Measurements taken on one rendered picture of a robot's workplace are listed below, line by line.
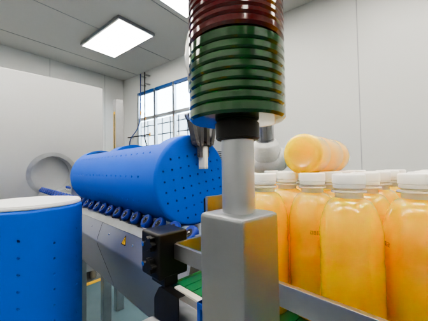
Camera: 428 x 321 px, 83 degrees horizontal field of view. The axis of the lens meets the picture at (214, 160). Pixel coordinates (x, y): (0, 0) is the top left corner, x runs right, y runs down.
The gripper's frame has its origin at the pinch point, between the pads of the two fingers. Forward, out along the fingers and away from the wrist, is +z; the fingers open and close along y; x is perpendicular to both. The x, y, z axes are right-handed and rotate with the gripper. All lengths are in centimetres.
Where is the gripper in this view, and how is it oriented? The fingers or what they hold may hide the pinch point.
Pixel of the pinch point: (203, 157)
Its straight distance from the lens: 76.5
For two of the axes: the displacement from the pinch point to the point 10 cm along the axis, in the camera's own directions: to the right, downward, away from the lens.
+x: -6.9, 0.4, 7.2
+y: 7.2, 0.1, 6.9
